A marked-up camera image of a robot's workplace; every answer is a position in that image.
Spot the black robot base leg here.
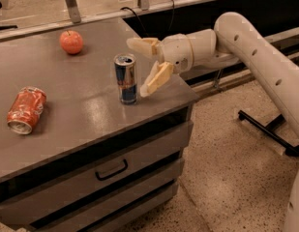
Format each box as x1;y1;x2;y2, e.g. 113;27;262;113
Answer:
238;110;299;157

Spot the red apple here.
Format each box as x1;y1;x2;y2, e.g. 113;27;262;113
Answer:
59;30;83;54

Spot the crushed red soda can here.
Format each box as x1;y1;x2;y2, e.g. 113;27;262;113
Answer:
7;86;46;135

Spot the black drawer handle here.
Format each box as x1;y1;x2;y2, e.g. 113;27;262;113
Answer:
95;159;129;181

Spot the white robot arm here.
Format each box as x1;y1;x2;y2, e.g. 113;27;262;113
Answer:
127;13;299;232

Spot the silver blue redbull can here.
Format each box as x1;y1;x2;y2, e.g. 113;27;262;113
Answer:
114;53;137;104

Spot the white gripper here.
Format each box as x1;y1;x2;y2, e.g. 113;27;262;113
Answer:
126;34;193;98

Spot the grey drawer cabinet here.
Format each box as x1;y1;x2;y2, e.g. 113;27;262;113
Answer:
0;18;196;232

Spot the grey metal post left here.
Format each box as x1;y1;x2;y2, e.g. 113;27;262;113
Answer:
65;0;81;23

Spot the black cable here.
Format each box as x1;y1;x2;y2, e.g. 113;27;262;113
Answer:
119;0;176;39

